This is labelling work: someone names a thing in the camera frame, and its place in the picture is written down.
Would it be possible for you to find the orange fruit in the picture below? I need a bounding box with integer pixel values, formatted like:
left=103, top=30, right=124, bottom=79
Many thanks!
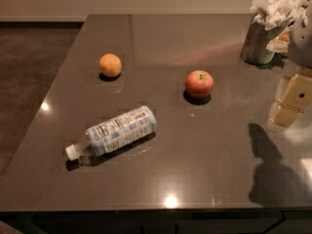
left=99, top=54, right=122, bottom=78

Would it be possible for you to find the blue label plastic bottle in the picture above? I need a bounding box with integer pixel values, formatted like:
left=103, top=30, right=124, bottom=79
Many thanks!
left=65, top=106, right=157, bottom=161

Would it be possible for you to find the red apple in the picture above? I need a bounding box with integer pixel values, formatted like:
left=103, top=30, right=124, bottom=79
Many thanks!
left=184, top=70, right=215, bottom=98

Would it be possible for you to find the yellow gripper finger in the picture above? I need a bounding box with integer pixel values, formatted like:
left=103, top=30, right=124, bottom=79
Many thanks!
left=271, top=73, right=312, bottom=128

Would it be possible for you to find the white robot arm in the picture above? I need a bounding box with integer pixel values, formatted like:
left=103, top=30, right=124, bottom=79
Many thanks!
left=269, top=4, right=312, bottom=129

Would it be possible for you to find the grey metal cup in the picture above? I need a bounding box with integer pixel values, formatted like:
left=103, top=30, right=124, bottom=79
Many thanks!
left=240, top=22, right=285, bottom=65

